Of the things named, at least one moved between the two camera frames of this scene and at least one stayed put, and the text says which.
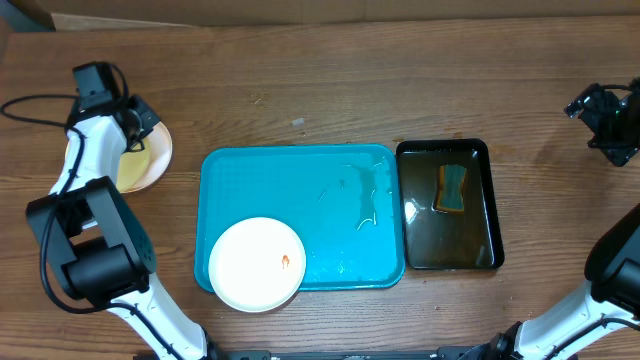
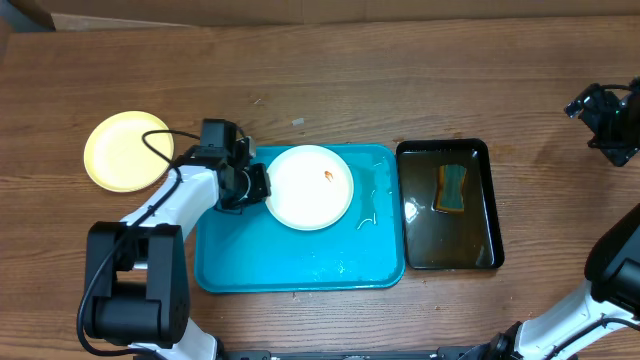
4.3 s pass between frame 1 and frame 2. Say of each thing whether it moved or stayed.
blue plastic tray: stayed
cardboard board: stayed
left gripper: moved
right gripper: stayed
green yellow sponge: stayed
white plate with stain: moved
